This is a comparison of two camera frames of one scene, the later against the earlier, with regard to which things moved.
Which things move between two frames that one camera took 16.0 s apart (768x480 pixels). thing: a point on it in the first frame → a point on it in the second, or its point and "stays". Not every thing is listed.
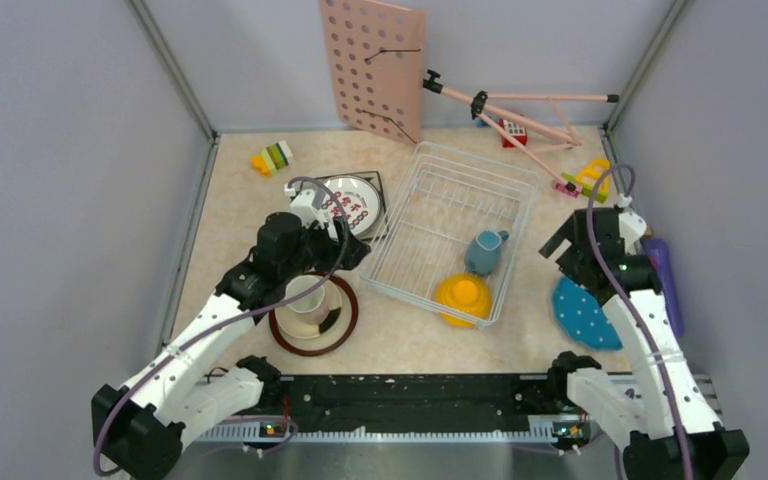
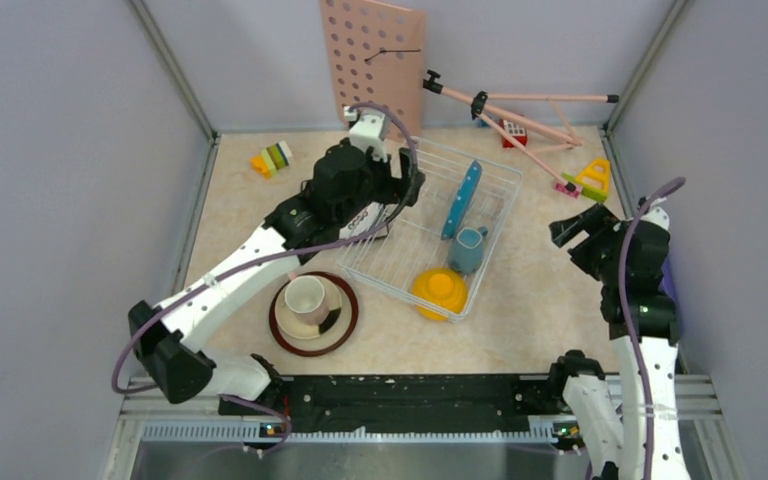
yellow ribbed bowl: x=463 y=300 → x=439 y=294
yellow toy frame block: x=599 y=167 stays
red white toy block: x=519 y=133 stays
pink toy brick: x=568 y=188 stays
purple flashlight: x=659 y=253 stays
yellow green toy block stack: x=271 y=159 stays
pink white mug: x=311 y=305 stays
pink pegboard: x=375 y=54 stays
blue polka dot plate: x=582 y=317 → x=461 y=201
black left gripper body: x=317 y=249 → x=383 y=187
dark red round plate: x=332 y=338 stays
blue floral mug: x=484 y=250 → x=467 y=251
